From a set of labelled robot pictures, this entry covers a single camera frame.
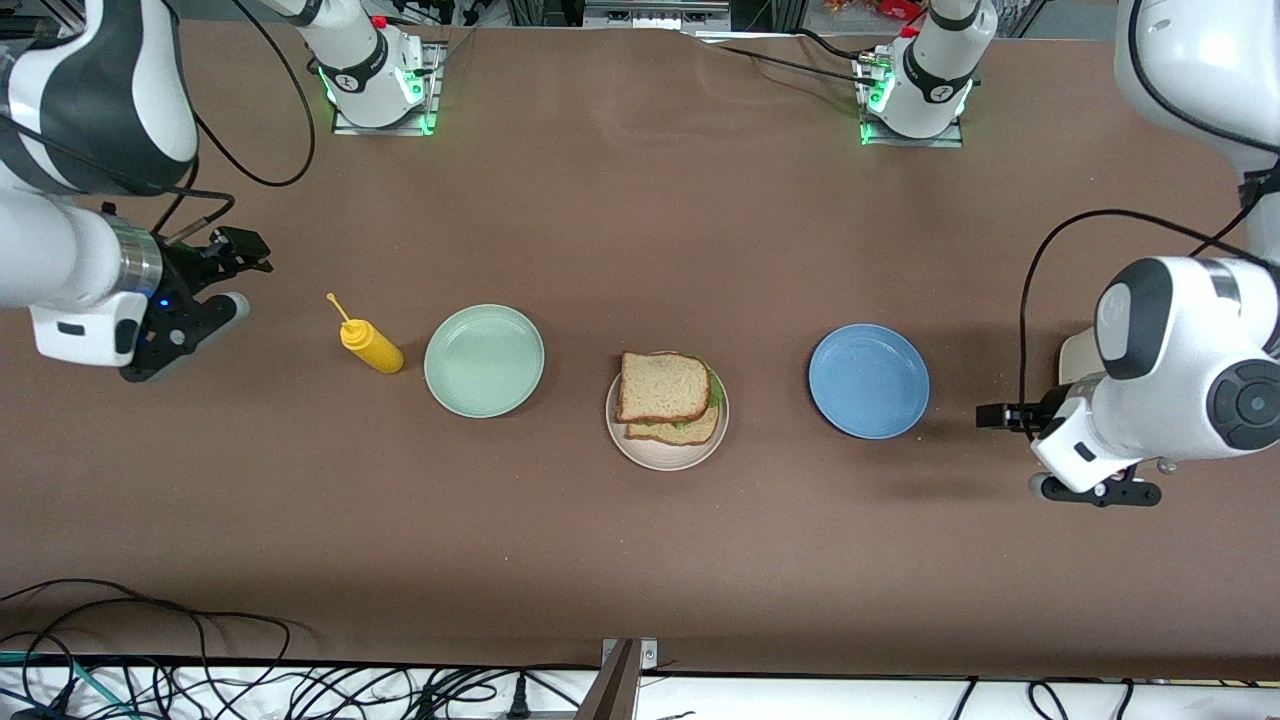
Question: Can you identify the yellow mustard squeeze bottle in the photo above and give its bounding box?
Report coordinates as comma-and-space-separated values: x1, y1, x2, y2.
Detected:
326, 292, 406, 376

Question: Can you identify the green lettuce leaf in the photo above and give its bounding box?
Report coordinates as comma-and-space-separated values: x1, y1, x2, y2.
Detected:
690, 355, 725, 426

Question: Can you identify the brown bread slice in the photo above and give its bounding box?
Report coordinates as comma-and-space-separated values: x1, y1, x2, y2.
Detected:
625, 405, 721, 447
615, 350, 714, 425

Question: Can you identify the blue plate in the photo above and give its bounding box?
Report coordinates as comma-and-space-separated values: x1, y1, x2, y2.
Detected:
808, 322, 931, 441

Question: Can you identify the mint green plate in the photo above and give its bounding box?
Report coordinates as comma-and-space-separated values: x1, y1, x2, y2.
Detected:
423, 303, 546, 419

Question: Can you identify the beige plate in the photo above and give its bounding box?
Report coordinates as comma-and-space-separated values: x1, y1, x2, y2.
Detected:
604, 350, 730, 472

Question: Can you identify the white toaster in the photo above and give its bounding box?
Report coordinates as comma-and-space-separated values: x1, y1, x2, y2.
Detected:
1058, 328, 1183, 477

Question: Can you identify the red package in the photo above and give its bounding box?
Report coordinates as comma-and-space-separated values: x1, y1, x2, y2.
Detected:
825, 0, 926, 23

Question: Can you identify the grey power strip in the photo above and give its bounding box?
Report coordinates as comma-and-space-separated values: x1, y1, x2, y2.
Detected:
583, 0, 733, 31

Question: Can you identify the black cable with brass plug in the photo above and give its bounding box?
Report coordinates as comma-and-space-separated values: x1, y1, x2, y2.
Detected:
150, 160, 238, 247

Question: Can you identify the black looping arm cable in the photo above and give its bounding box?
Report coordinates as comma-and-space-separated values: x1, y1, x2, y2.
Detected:
192, 0, 318, 189

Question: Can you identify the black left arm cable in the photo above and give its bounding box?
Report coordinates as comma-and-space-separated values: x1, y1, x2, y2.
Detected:
1018, 208, 1280, 441

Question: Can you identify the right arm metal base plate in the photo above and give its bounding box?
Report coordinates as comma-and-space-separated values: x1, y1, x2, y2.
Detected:
330, 40, 446, 136

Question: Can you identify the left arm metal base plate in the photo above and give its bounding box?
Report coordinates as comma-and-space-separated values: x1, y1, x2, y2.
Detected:
855, 55, 966, 149

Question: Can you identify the long black table cable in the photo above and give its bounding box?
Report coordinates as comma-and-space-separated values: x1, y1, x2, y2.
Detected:
0, 578, 321, 720

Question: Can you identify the teal cable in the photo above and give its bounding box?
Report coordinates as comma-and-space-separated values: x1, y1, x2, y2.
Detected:
0, 650, 136, 720

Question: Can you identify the black base cable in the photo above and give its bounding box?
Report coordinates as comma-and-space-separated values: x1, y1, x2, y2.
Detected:
712, 43, 869, 86
795, 27, 874, 65

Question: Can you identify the grey metal bracket post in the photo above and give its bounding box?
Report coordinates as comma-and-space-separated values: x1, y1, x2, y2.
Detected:
575, 637, 659, 720

